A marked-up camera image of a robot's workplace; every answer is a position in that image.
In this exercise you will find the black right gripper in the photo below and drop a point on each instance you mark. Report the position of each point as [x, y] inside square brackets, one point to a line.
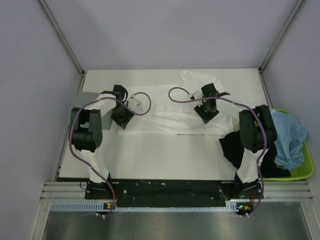
[206, 118]

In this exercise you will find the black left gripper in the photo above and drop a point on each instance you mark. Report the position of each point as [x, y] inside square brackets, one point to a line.
[123, 121]

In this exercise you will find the white daisy print t shirt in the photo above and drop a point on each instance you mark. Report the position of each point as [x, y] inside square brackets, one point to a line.
[168, 114]

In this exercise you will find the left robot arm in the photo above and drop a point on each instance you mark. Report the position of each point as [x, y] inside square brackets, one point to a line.
[86, 128]

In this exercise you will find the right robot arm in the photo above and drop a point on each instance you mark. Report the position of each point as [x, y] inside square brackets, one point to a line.
[257, 133]

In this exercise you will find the folded grey t shirt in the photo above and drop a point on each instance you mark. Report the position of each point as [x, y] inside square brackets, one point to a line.
[85, 97]

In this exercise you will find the black t shirt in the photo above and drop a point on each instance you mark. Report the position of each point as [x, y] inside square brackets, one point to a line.
[233, 151]

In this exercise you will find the light blue t shirt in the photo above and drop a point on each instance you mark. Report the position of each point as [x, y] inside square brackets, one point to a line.
[291, 136]

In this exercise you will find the green plastic basket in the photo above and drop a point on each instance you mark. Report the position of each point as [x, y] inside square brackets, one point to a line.
[305, 170]

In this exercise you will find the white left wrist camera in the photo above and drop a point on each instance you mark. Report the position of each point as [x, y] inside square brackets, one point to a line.
[135, 100]

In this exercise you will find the aluminium front frame rail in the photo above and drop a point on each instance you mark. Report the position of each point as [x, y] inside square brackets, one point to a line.
[277, 191]

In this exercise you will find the grey slotted cable duct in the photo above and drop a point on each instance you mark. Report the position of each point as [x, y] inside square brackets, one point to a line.
[102, 207]

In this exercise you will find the right aluminium corner post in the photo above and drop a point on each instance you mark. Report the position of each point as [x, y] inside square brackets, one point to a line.
[298, 6]

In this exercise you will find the aluminium corner post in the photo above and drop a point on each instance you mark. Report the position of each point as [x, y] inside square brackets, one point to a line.
[60, 36]
[298, 6]

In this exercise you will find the left aluminium corner post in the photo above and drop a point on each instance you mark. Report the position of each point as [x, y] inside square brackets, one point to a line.
[60, 36]

